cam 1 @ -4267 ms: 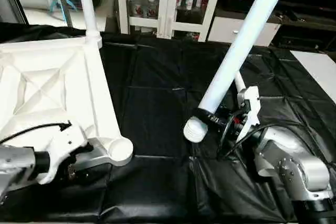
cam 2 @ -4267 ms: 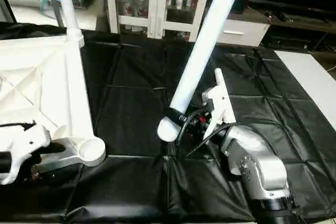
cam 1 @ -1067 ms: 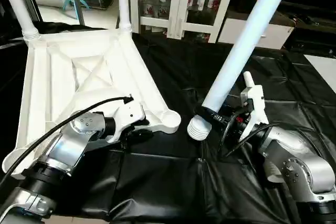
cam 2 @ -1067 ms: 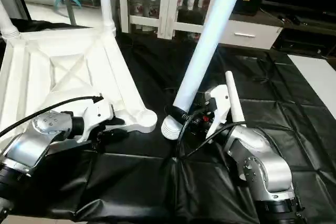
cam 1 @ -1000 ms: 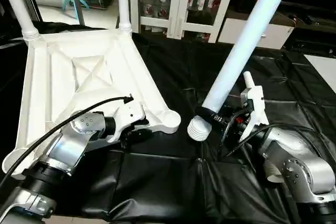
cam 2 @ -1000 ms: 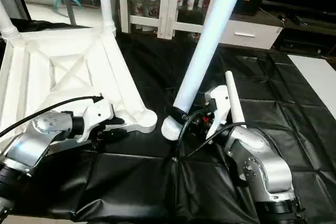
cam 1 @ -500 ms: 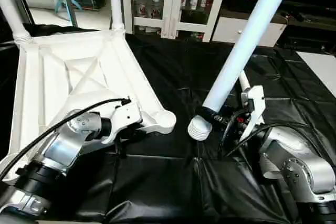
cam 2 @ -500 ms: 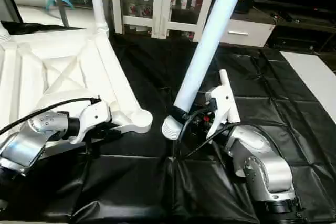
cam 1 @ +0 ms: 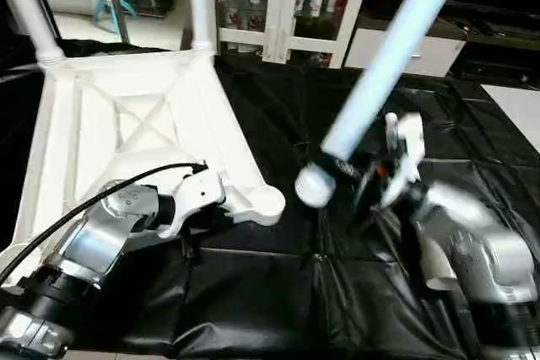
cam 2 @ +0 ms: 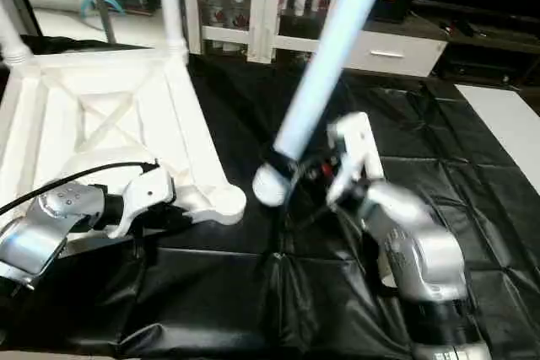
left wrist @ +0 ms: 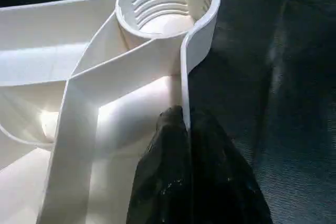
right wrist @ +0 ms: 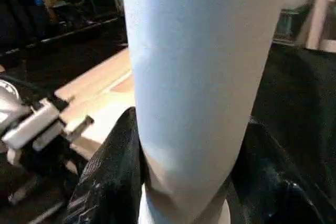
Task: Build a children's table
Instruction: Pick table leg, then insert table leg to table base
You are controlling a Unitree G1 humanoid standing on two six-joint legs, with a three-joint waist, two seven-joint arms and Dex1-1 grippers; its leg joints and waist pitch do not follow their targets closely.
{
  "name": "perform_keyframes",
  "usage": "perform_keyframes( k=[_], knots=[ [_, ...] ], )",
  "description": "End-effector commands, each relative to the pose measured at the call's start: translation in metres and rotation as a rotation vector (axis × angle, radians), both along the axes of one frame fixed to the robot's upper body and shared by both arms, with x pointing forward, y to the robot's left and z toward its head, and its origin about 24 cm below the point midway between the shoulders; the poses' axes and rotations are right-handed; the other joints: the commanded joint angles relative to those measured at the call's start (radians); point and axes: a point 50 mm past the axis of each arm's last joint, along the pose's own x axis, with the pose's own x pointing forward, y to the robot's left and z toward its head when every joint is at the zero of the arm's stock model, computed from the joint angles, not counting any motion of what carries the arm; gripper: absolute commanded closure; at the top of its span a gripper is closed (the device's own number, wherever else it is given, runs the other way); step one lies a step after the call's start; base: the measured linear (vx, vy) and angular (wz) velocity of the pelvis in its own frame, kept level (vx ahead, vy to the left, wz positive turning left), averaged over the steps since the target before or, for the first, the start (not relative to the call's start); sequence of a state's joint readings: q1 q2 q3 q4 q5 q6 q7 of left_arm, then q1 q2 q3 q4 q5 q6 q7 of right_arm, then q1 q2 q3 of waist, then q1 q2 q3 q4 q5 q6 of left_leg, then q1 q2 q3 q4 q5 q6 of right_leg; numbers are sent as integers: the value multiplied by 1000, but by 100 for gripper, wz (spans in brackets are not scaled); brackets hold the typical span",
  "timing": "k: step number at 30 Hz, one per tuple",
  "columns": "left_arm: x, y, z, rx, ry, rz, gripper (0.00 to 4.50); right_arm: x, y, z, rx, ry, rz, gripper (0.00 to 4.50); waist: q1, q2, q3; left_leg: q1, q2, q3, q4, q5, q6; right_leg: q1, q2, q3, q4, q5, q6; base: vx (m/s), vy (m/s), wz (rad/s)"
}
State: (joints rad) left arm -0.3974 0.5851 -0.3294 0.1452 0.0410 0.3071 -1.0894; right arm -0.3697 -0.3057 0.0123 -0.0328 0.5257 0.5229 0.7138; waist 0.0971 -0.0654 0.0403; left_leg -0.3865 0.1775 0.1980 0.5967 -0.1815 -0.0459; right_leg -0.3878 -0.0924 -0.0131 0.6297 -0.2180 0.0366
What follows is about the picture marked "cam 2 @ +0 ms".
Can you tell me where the white plastic table leg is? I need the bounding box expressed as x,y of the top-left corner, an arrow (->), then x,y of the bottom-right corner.
156,0 -> 189,62
0,0 -> 35,67
252,0 -> 397,208

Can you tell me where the teal stand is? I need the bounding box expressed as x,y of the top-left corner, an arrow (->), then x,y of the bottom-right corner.
80,0 -> 127,20

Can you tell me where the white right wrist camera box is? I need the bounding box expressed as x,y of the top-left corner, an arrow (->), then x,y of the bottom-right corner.
327,113 -> 386,207

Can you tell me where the white glass door cabinet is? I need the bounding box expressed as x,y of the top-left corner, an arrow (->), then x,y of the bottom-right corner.
181,0 -> 360,64

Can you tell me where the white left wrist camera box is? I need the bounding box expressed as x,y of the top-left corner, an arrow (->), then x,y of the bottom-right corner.
105,165 -> 179,239

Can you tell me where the white plastic table top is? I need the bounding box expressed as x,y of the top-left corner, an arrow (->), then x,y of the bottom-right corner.
0,46 -> 248,253

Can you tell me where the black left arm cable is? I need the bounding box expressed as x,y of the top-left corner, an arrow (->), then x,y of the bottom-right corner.
0,161 -> 161,218

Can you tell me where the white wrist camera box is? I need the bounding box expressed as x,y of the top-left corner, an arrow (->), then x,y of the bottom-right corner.
327,113 -> 386,207
105,165 -> 179,239

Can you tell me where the white drawer unit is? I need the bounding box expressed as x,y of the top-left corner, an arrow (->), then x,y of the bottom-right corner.
344,30 -> 449,79

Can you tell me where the black work mat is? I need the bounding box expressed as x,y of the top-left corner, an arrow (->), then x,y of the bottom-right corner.
0,35 -> 540,357

